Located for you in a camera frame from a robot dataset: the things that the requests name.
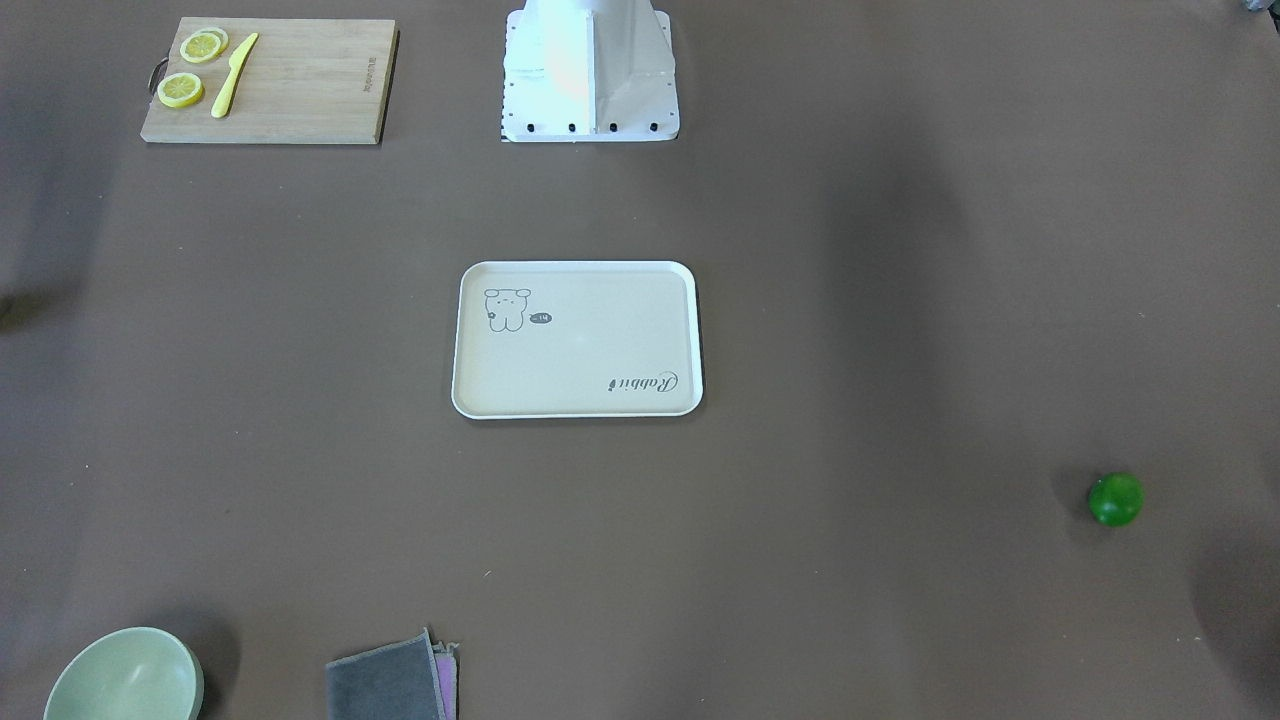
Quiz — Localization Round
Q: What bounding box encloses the bamboo cutting board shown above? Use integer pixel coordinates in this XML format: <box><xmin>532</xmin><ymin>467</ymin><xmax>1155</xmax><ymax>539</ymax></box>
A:
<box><xmin>140</xmin><ymin>15</ymin><xmax>399</xmax><ymax>145</ymax></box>

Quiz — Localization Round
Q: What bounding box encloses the pink folded cloth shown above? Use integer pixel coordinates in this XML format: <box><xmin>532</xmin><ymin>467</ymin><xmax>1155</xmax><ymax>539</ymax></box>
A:
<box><xmin>431</xmin><ymin>643</ymin><xmax>460</xmax><ymax>720</ymax></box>

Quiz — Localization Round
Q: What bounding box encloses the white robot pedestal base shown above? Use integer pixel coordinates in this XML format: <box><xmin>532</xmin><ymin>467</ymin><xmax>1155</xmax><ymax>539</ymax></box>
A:
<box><xmin>500</xmin><ymin>1</ymin><xmax>681</xmax><ymax>143</ymax></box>

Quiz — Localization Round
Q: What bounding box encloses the lemon slice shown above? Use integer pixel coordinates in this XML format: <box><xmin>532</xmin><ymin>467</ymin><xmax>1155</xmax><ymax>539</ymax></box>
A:
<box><xmin>154</xmin><ymin>72</ymin><xmax>205</xmax><ymax>109</ymax></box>
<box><xmin>179</xmin><ymin>27</ymin><xmax>229</xmax><ymax>64</ymax></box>

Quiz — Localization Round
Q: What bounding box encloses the pale green bowl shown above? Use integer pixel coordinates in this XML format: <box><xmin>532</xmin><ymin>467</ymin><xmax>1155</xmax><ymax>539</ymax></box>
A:
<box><xmin>44</xmin><ymin>626</ymin><xmax>205</xmax><ymax>719</ymax></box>

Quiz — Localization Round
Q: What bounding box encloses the grey folded cloth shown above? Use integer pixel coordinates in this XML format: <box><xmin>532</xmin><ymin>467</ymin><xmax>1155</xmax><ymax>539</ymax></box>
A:
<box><xmin>325</xmin><ymin>630</ymin><xmax>444</xmax><ymax>719</ymax></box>

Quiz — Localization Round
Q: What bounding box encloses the lemon slice upper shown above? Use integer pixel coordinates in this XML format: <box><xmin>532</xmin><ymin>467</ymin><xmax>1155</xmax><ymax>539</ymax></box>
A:
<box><xmin>179</xmin><ymin>27</ymin><xmax>229</xmax><ymax>64</ymax></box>

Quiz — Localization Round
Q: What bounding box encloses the cream rabbit tray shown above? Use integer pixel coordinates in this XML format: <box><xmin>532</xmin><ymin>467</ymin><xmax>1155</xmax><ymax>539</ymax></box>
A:
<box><xmin>451</xmin><ymin>260</ymin><xmax>704</xmax><ymax>421</ymax></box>

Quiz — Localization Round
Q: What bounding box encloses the lemon slice lower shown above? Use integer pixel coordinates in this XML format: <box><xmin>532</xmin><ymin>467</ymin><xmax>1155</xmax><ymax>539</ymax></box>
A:
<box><xmin>154</xmin><ymin>72</ymin><xmax>205</xmax><ymax>109</ymax></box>

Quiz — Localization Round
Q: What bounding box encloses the green lime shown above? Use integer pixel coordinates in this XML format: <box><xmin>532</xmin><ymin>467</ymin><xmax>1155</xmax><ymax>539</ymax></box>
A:
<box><xmin>1085</xmin><ymin>471</ymin><xmax>1146</xmax><ymax>528</ymax></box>

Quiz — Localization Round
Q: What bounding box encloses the yellow plastic knife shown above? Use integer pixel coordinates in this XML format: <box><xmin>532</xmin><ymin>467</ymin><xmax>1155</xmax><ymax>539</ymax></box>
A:
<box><xmin>210</xmin><ymin>32</ymin><xmax>260</xmax><ymax>119</ymax></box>

